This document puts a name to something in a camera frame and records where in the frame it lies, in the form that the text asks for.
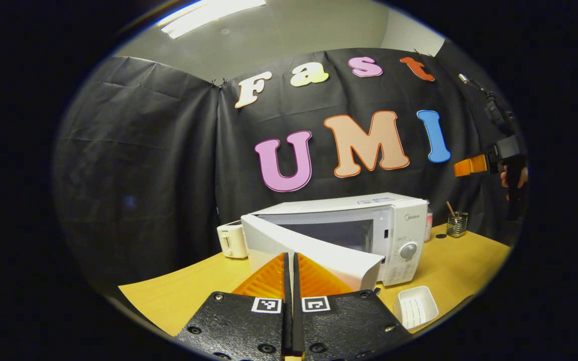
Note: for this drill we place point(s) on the white microwave oven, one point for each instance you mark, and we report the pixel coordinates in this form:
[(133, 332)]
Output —
[(329, 205)]

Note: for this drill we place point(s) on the white toaster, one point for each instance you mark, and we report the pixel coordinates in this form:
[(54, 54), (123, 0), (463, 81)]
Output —
[(231, 240)]

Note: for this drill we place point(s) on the wooden stick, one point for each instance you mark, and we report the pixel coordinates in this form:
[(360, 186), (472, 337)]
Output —
[(450, 208)]

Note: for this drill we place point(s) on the clear bottle with pink label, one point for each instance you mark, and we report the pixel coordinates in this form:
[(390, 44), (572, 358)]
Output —
[(428, 228)]

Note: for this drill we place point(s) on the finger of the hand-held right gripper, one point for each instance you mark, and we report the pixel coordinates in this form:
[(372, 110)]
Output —
[(469, 165)]

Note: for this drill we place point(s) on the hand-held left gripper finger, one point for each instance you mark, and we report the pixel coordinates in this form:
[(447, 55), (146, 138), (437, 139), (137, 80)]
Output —
[(287, 321), (297, 321)]

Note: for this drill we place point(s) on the white plastic tray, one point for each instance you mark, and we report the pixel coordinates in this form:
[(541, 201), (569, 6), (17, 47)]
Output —
[(417, 306)]

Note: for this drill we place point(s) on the black backdrop cloth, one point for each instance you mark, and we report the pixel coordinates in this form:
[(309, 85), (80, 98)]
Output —
[(143, 165)]

